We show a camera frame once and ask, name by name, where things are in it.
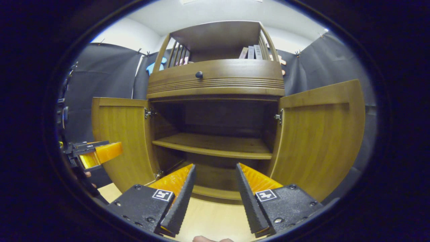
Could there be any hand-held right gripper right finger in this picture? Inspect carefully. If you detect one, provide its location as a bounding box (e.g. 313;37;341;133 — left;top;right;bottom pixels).
235;163;324;238

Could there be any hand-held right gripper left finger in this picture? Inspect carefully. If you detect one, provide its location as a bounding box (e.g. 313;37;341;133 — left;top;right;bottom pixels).
106;163;197;238

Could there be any wooden shoe cabinet door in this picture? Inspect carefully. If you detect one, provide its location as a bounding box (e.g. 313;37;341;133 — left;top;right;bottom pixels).
269;79;366;203
91;97;160;193

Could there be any wooden double-door shoe cabinet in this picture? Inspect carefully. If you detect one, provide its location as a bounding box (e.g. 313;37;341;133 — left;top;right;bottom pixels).
146;20;286;204

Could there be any wooden inner cabinet shelf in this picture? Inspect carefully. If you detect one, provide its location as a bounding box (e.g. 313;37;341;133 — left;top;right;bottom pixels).
152;132;273;160

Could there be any black backdrop cloth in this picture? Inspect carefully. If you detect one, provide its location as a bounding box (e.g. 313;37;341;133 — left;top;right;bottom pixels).
62;32;378;202

